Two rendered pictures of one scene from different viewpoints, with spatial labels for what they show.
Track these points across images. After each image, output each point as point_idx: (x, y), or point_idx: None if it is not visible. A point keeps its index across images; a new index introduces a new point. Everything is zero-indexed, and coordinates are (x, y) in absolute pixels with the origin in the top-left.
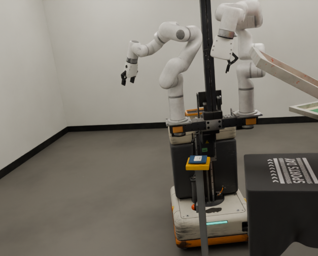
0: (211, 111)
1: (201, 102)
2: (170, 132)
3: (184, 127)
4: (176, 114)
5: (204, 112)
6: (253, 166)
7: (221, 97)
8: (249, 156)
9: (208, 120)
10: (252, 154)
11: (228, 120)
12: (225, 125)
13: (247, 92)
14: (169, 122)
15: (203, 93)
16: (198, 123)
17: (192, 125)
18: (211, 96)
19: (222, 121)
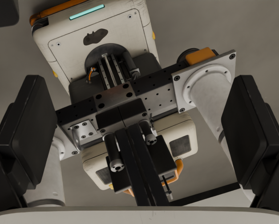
0: (128, 125)
1: (160, 145)
2: (214, 50)
3: (183, 68)
4: (220, 84)
5: (146, 116)
6: None
7: (110, 172)
8: (2, 12)
9: (130, 98)
10: None
11: (79, 114)
12: (84, 103)
13: (33, 194)
14: (228, 67)
15: (162, 168)
16: (152, 86)
17: (166, 78)
18: (138, 162)
19: (93, 108)
